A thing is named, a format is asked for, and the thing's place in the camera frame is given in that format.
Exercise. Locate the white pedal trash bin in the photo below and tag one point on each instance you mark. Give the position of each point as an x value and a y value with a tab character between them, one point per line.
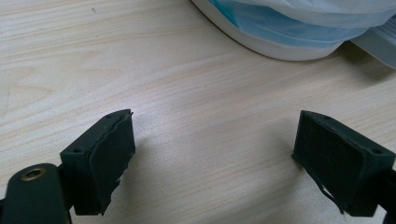
280	51

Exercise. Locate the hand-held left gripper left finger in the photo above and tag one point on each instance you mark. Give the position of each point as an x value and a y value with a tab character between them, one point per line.
112	149

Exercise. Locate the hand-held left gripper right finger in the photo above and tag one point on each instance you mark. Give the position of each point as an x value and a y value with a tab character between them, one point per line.
339	158

